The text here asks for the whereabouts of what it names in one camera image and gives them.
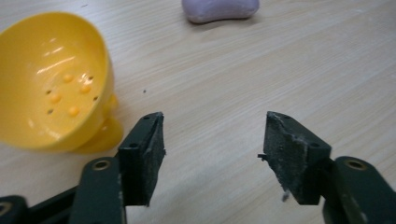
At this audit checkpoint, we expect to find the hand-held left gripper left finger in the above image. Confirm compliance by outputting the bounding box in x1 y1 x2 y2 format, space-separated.
117 111 167 207

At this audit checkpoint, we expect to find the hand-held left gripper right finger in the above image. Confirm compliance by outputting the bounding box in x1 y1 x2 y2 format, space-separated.
257 110 332 206

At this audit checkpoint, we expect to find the yellow soap dish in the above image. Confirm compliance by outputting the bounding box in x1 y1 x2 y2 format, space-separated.
0 11 125 155

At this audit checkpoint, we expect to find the purple soap bar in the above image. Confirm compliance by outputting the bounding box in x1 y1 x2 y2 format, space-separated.
181 0 261 25

